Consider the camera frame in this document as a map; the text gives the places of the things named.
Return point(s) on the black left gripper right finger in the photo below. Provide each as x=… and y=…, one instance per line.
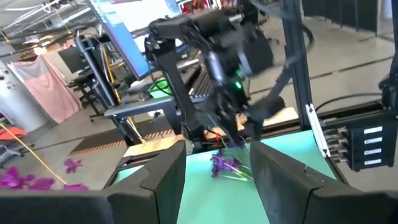
x=280, y=193

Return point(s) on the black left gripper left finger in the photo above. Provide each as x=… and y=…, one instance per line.
x=161, y=193

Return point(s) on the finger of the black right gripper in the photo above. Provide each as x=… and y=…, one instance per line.
x=231, y=133
x=255, y=129

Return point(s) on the purple artificial flower bunch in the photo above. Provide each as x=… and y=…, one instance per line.
x=224, y=163

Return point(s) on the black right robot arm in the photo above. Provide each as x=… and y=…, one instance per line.
x=174, y=77

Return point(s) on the black keyboard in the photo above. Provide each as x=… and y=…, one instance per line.
x=202, y=87

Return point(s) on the teal table mat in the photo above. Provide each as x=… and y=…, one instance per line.
x=217, y=202

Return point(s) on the green plastic bin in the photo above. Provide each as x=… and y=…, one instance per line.
x=161, y=93

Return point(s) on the black floor mat striped edge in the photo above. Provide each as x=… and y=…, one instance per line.
x=99, y=144

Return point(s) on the grey computer desk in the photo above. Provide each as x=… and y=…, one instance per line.
x=140, y=107

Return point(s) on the black hub white labels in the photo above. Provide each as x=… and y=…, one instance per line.
x=357, y=146

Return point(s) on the computer monitor blue screen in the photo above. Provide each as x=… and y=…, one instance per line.
x=124, y=37

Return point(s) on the black office chair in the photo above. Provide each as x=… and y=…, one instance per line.
x=84, y=90

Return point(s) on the black monitor pole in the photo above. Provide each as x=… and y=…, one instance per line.
x=96, y=74

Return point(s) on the pink cloth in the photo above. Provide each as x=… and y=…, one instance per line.
x=49, y=90

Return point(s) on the orange object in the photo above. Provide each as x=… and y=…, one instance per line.
x=12, y=133

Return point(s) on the white round column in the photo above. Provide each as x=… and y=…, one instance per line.
x=15, y=102

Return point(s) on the white bracket strip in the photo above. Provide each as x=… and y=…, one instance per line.
x=317, y=130

